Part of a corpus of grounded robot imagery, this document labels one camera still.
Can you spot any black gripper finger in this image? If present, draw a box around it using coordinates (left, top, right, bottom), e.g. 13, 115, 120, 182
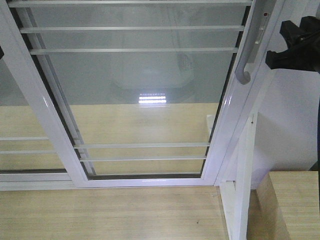
265, 16, 320, 72
0, 47, 4, 60

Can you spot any white door handle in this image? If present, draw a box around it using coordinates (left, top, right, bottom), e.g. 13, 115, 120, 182
234, 0, 265, 85

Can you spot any white sliding glass door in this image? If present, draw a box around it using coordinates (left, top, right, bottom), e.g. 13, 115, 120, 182
0, 0, 284, 188

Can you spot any white door lock latch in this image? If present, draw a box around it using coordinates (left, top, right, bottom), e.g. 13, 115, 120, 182
247, 11, 271, 65

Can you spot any white fixed glass door panel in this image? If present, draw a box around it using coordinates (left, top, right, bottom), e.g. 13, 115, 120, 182
0, 54, 75, 191

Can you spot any light wooden base platform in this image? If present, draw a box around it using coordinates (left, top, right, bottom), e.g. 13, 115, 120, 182
0, 103, 261, 240

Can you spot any light wooden box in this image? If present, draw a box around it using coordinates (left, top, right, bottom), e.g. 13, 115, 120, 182
256, 171, 320, 240

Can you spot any white diagonal support brace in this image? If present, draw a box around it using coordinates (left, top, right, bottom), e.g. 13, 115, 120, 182
219, 113, 258, 240

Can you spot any white partition wall panel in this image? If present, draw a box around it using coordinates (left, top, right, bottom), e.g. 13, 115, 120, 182
249, 0, 320, 191

